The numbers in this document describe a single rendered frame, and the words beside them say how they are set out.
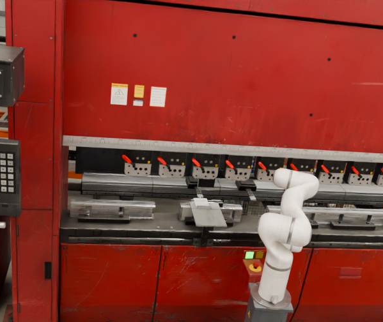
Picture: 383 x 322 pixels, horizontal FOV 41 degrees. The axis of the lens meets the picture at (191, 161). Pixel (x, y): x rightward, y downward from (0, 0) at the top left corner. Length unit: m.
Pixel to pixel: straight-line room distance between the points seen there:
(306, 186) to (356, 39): 0.94
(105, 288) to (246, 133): 1.28
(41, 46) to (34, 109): 0.31
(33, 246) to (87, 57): 1.08
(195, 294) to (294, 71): 1.52
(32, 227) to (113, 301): 0.77
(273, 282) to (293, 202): 0.37
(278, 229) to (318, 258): 1.23
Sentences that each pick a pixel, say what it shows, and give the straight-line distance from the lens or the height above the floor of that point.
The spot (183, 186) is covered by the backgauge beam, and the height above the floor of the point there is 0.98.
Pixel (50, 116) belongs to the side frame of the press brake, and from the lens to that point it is 2.61.
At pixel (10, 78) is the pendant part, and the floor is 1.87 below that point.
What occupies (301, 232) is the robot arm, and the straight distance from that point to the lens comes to 2.22.
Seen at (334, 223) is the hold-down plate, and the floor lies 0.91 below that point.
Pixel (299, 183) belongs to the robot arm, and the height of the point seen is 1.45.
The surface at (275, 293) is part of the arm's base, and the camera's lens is 2.40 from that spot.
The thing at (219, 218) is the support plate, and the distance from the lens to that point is 2.99.
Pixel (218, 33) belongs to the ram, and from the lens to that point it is 2.75.
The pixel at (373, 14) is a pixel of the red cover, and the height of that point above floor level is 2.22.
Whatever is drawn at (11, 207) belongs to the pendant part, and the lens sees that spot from 2.39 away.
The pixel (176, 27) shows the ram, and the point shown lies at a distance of 2.71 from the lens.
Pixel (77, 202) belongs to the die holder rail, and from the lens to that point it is 3.07.
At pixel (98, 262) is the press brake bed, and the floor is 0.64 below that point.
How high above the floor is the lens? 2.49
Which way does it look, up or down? 24 degrees down
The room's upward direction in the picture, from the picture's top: 8 degrees clockwise
